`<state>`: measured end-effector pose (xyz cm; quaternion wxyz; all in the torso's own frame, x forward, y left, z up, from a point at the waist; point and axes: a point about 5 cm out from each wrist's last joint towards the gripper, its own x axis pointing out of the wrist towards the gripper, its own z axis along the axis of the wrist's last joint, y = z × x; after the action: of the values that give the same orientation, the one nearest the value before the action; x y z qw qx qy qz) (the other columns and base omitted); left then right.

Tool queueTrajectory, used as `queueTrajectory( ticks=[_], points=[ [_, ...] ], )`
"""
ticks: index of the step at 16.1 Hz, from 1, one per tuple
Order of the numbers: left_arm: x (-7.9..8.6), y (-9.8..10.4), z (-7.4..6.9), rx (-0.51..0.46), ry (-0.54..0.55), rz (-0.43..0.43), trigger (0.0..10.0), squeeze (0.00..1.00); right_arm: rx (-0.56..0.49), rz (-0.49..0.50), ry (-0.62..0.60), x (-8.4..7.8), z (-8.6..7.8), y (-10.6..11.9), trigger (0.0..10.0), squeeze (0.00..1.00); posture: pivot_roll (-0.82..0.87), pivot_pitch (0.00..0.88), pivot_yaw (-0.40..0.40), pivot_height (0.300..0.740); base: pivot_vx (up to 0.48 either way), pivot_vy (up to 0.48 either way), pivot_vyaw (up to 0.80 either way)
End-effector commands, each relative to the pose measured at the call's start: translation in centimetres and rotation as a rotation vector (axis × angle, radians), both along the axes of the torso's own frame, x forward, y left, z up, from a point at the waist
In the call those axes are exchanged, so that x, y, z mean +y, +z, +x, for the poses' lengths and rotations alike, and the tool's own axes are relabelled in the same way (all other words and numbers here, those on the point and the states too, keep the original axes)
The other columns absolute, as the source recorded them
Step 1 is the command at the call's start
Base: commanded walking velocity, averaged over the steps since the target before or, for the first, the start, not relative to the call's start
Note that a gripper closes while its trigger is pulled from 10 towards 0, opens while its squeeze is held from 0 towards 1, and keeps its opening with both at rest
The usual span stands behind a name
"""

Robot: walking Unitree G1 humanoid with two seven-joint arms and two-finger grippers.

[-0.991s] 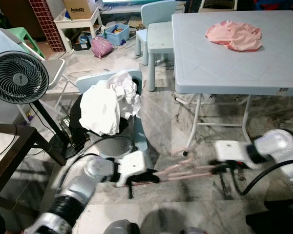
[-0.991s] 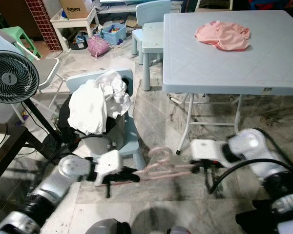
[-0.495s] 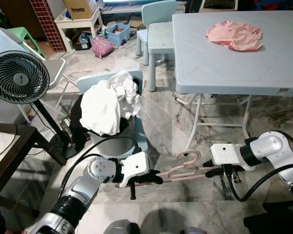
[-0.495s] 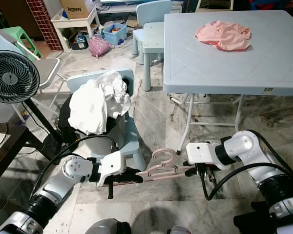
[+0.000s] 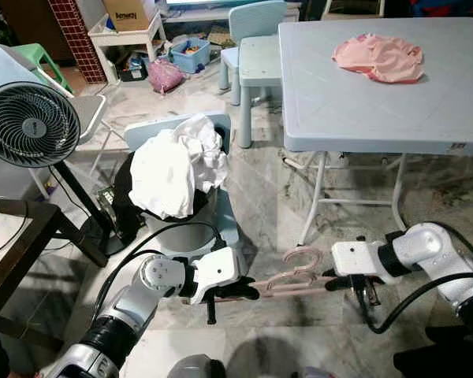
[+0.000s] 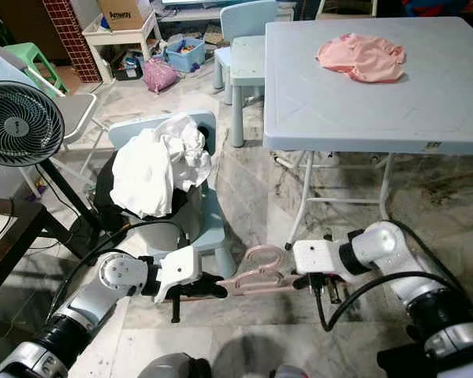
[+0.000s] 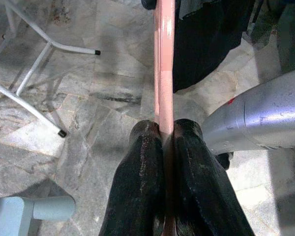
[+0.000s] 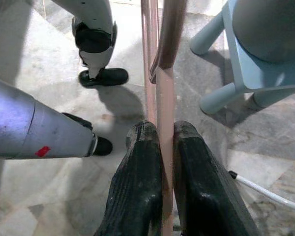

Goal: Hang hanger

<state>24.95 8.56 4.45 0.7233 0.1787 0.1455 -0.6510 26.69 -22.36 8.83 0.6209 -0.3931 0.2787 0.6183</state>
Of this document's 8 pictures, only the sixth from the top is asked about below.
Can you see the grey laundry basket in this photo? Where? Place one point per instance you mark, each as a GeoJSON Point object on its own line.
{"type": "Point", "coordinates": [165, 236]}

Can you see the pale pink plastic hanger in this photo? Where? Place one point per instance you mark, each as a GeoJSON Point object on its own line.
{"type": "Point", "coordinates": [268, 283]}

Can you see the blue toy bin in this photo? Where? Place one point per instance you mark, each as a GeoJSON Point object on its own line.
{"type": "Point", "coordinates": [185, 55]}

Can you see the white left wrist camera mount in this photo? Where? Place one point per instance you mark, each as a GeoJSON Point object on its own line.
{"type": "Point", "coordinates": [177, 272]}

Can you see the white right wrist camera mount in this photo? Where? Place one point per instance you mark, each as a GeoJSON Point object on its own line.
{"type": "Point", "coordinates": [315, 256]}

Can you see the grey robot left leg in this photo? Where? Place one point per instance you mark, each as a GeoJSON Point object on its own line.
{"type": "Point", "coordinates": [173, 368]}

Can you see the black standing fan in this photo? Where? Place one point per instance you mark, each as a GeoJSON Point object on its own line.
{"type": "Point", "coordinates": [24, 126]}

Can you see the grey folding chair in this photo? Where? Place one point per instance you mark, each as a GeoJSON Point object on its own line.
{"type": "Point", "coordinates": [79, 114]}

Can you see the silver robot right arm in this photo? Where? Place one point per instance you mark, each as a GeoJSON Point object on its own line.
{"type": "Point", "coordinates": [386, 244]}

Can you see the white shirt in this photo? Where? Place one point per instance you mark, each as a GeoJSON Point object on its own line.
{"type": "Point", "coordinates": [150, 173]}

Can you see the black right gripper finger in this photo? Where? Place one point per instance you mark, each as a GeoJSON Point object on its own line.
{"type": "Point", "coordinates": [299, 279]}

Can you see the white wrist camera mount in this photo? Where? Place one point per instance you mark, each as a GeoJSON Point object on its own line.
{"type": "Point", "coordinates": [315, 256]}
{"type": "Point", "coordinates": [177, 272]}

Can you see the black cloth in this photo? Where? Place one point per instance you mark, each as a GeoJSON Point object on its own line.
{"type": "Point", "coordinates": [106, 197]}

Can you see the pink dotted bag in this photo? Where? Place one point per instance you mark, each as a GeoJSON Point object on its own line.
{"type": "Point", "coordinates": [160, 75]}

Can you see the dark wooden table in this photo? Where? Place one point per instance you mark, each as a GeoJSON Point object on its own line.
{"type": "Point", "coordinates": [16, 236]}

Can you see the red tiled pillar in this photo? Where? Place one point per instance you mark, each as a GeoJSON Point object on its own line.
{"type": "Point", "coordinates": [63, 39]}

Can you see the pale blue plastic folding table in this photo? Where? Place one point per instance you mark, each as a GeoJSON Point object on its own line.
{"type": "Point", "coordinates": [347, 110]}

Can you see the white side table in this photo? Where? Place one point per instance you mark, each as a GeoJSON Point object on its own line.
{"type": "Point", "coordinates": [106, 38]}

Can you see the brown printed cardboard box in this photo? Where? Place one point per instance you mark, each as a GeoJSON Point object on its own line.
{"type": "Point", "coordinates": [122, 14]}

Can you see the pink shirt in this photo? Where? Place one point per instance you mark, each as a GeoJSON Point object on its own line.
{"type": "Point", "coordinates": [363, 59]}

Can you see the pale blue child chair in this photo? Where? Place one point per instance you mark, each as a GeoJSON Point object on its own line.
{"type": "Point", "coordinates": [248, 20]}
{"type": "Point", "coordinates": [126, 130]}

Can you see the green plastic stool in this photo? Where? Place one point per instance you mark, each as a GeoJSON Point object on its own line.
{"type": "Point", "coordinates": [27, 53]}

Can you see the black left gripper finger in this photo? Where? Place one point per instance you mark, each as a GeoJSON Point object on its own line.
{"type": "Point", "coordinates": [213, 289]}

